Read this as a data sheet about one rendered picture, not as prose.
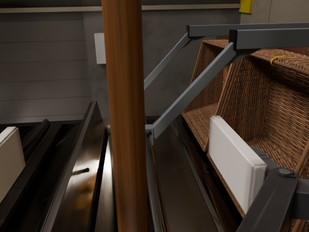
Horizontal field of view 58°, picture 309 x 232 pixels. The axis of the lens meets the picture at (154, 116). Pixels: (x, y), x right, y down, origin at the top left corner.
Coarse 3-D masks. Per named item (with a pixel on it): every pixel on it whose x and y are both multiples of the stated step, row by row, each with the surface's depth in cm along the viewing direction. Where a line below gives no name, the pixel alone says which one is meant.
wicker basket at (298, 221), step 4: (300, 220) 65; (304, 220) 65; (296, 224) 66; (300, 224) 65; (304, 224) 66; (292, 228) 67; (296, 228) 66; (300, 228) 66; (304, 228) 66; (308, 228) 66
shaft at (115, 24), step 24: (120, 0) 20; (120, 24) 20; (120, 48) 21; (120, 72) 21; (120, 96) 22; (120, 120) 23; (144, 120) 24; (120, 144) 23; (144, 144) 24; (120, 168) 24; (144, 168) 25; (120, 192) 25; (144, 192) 26; (120, 216) 26; (144, 216) 27
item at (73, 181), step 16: (96, 112) 164; (96, 128) 153; (80, 144) 115; (96, 144) 143; (80, 160) 108; (96, 160) 135; (64, 176) 92; (80, 176) 103; (96, 176) 127; (64, 192) 83; (80, 192) 98; (64, 208) 80; (80, 208) 94; (48, 224) 70; (64, 224) 77; (80, 224) 90
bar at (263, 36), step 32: (192, 32) 106; (224, 32) 107; (256, 32) 61; (288, 32) 61; (160, 64) 110; (224, 64) 63; (192, 96) 65; (160, 128) 67; (160, 192) 44; (160, 224) 36
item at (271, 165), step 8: (256, 152) 16; (264, 152) 16; (264, 160) 15; (272, 160) 15; (272, 168) 14; (304, 184) 13; (296, 192) 12; (304, 192) 12; (296, 200) 12; (304, 200) 12; (296, 208) 12; (304, 208) 12; (296, 216) 13; (304, 216) 12
